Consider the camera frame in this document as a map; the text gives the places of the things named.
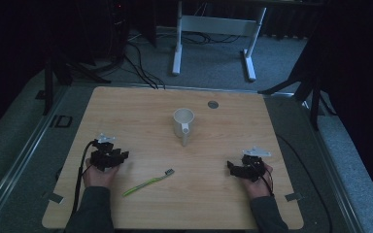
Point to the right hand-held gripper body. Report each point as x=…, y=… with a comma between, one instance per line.
x=252, y=165

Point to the white cup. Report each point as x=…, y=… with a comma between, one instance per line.
x=183, y=125

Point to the person's right hand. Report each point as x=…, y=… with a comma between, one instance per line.
x=258, y=186

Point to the black stand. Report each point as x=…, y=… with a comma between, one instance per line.
x=64, y=77
x=304, y=90

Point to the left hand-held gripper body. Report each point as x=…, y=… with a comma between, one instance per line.
x=105, y=155

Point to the person's left hand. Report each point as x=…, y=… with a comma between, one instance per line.
x=99, y=176

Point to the grey tape strip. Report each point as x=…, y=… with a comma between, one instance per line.
x=53, y=197
x=293, y=196

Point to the white metal desk frame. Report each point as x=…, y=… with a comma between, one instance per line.
x=216, y=39

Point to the green toothbrush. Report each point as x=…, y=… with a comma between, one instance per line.
x=147, y=183

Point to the black rectangular bracket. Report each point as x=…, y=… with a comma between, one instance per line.
x=63, y=121

